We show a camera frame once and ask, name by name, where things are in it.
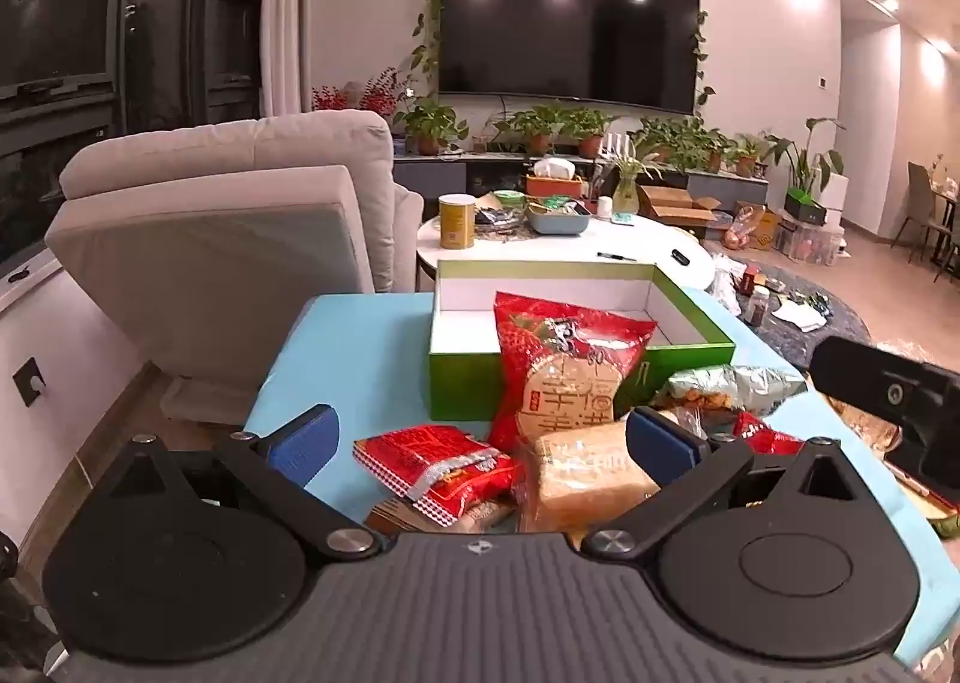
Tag round white coffee table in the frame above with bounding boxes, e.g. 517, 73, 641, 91
416, 209, 716, 293

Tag wall mounted television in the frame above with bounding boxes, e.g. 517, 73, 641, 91
439, 0, 702, 116

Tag brown snack packet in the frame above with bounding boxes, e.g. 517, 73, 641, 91
366, 497, 520, 535

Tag yellow can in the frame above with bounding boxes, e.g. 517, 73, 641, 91
438, 193, 479, 250

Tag clear storage boxes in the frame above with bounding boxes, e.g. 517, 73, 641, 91
772, 218, 850, 269

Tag plate of snacks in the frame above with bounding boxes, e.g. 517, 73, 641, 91
475, 189, 530, 235

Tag blue basin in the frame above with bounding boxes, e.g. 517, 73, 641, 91
523, 199, 595, 237

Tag dark glass sliding door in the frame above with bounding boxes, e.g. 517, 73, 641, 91
0, 0, 272, 268

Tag green cardboard box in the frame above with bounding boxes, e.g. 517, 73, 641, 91
427, 259, 737, 422

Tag large red snack bag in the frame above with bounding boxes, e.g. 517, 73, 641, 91
487, 291, 659, 452

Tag clear bread packet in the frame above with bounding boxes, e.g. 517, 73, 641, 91
517, 417, 661, 534

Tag orange tissue box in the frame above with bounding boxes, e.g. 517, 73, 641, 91
525, 158, 585, 201

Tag green snack packet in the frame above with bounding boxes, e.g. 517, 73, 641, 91
651, 364, 809, 422

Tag white plastic bags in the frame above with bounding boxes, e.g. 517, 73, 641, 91
707, 252, 745, 318

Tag red berry decoration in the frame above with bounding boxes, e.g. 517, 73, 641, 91
311, 67, 412, 119

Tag beige recliner armchair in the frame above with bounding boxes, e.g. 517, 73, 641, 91
43, 109, 426, 427

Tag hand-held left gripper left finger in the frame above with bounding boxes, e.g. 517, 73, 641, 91
112, 404, 383, 564

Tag white floor appliance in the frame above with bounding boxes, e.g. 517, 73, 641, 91
820, 174, 853, 228

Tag glass vase with plant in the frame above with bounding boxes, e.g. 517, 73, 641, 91
609, 154, 662, 216

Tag open cardboard box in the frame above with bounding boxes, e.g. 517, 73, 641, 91
636, 184, 722, 239

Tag potted green plant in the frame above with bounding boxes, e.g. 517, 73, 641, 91
731, 136, 770, 178
394, 94, 471, 157
495, 104, 571, 157
636, 117, 740, 176
562, 106, 621, 160

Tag grey dining chair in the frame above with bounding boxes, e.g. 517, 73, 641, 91
895, 161, 947, 266

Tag tall leafy potted plant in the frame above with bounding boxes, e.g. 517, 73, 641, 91
761, 117, 848, 204

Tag dark round low table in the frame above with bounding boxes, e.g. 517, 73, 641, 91
705, 263, 875, 374

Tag white cloth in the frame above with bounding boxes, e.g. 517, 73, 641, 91
772, 296, 827, 333

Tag red checkered snack packet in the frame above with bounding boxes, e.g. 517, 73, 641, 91
352, 424, 526, 528

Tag small dark red snack packet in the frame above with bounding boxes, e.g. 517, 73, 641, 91
733, 411, 805, 456

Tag black and green box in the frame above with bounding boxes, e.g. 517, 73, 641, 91
783, 188, 829, 226

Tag white curtain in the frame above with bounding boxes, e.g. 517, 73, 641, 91
259, 0, 314, 122

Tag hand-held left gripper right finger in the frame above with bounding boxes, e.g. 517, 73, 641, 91
581, 407, 863, 564

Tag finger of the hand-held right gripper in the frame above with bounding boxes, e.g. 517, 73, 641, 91
808, 336, 960, 504

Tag black wall socket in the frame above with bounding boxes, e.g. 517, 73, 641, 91
11, 357, 47, 406

